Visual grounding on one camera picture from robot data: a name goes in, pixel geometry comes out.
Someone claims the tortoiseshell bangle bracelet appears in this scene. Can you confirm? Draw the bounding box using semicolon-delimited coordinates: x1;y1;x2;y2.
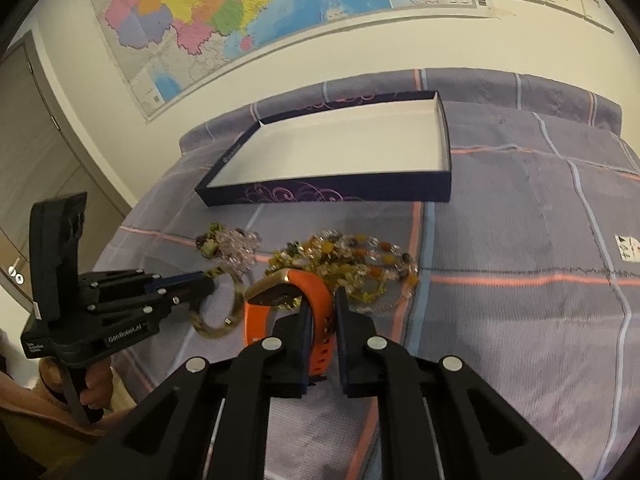
188;266;248;339

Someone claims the orange smart watch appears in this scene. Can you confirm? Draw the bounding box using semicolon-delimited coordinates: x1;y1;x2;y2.
243;269;335;379

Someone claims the colourful wall map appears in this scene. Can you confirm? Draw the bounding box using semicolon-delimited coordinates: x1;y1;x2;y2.
90;0;488;118

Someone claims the dark blue jewelry box tray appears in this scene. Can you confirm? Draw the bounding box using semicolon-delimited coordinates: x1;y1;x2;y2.
195;90;452;206

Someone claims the person's left hand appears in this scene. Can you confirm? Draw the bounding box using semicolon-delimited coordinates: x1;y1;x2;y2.
38;358;114;408

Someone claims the grey wardrobe door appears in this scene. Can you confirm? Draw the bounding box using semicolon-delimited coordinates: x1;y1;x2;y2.
0;32;131;310

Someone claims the small card on bed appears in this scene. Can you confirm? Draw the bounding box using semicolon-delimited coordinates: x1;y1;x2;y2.
614;235;640;263

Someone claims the yellow amber bead necklace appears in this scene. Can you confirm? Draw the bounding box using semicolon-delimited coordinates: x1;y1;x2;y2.
264;228;421;313

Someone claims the pink crystal bead bracelet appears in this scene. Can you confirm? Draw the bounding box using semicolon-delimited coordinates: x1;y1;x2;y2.
194;221;262;276

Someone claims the brown sweater left forearm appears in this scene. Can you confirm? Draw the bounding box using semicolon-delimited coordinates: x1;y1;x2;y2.
1;374;130;479

